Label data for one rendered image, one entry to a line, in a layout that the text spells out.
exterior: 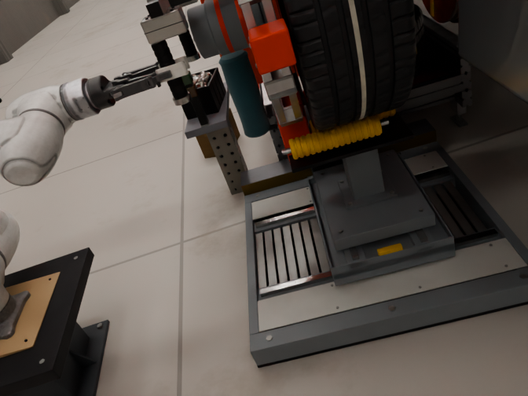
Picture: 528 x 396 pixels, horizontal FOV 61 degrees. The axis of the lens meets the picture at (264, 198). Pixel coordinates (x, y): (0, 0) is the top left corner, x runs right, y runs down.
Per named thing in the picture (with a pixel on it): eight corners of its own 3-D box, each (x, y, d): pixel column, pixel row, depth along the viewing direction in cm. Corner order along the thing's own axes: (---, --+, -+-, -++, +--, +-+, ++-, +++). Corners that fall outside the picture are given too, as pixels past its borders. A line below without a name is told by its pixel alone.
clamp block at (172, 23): (188, 32, 97) (177, 7, 94) (148, 45, 98) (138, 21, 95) (189, 27, 101) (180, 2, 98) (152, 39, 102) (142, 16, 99)
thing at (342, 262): (456, 258, 131) (453, 233, 126) (335, 288, 135) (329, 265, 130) (402, 171, 173) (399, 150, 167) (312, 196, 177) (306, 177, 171)
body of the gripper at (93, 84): (105, 102, 112) (140, 91, 110) (97, 116, 105) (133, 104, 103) (90, 74, 107) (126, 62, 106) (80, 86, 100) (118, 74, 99)
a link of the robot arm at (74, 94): (76, 126, 105) (99, 119, 105) (55, 91, 100) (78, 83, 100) (86, 111, 113) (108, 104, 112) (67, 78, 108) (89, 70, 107)
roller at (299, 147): (393, 135, 119) (390, 115, 116) (286, 166, 122) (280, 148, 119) (386, 126, 124) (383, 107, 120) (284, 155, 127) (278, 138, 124)
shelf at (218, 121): (229, 126, 170) (225, 119, 169) (187, 139, 172) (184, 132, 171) (229, 87, 206) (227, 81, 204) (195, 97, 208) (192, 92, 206)
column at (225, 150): (251, 189, 210) (221, 109, 187) (232, 195, 211) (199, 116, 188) (251, 177, 218) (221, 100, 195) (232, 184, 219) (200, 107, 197)
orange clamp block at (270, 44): (292, 50, 93) (297, 64, 85) (256, 62, 94) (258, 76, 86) (283, 16, 89) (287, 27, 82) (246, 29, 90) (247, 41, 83)
